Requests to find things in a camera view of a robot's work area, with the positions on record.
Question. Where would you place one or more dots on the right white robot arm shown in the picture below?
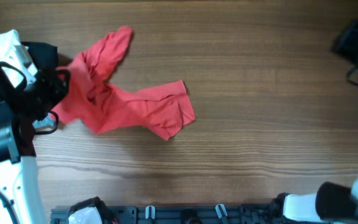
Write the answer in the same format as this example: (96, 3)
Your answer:
(332, 203)

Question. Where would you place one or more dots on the red printed t-shirt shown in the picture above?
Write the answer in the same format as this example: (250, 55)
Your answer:
(102, 106)

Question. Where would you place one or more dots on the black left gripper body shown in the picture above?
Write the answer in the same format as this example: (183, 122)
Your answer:
(48, 90)

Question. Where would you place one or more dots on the black folded garment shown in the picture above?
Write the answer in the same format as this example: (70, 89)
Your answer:
(44, 55)

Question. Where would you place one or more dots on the light grey folded garment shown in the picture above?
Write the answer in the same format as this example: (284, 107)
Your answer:
(48, 122)

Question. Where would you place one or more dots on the white folded shirt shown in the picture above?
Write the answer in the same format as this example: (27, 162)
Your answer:
(17, 55)

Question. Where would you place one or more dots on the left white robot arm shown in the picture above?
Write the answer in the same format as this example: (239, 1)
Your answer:
(20, 200)

